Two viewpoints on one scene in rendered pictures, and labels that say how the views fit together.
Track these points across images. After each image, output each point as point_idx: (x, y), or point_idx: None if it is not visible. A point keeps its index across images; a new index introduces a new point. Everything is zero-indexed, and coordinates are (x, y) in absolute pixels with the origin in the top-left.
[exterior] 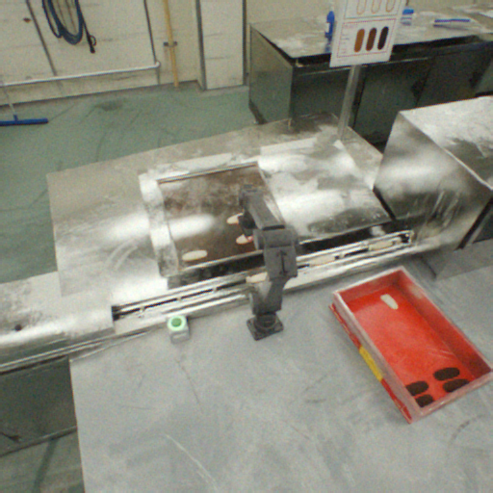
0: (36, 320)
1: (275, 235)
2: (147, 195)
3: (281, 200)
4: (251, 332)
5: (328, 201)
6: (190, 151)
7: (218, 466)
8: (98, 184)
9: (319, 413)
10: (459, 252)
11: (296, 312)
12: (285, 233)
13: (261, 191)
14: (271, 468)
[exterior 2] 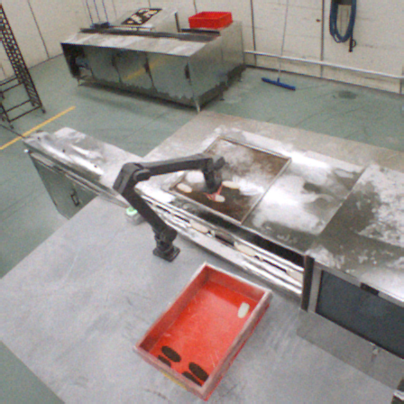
0: (102, 168)
1: (128, 166)
2: (206, 142)
3: (272, 193)
4: (155, 247)
5: (303, 217)
6: (289, 135)
7: (73, 276)
8: (215, 127)
9: (122, 306)
10: (307, 315)
11: (188, 261)
12: (132, 169)
13: (203, 158)
14: (80, 298)
